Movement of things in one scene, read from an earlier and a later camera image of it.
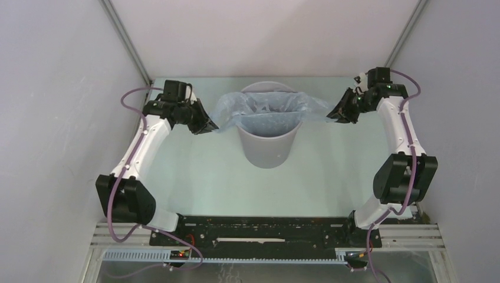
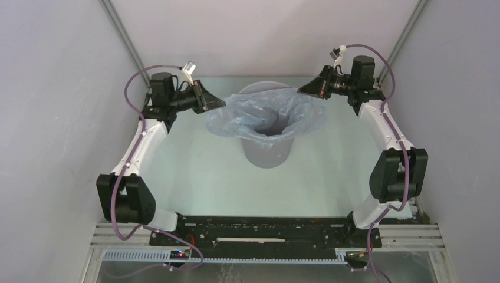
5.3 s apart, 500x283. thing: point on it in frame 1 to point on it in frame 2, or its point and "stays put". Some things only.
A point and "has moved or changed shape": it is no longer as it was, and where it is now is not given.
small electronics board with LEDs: x=179 y=254 stays put
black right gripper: x=342 y=112 to x=320 y=86
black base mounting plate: x=260 y=233 stays put
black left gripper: x=204 y=124 to x=204 y=100
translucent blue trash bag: x=268 y=114 has moved or changed shape
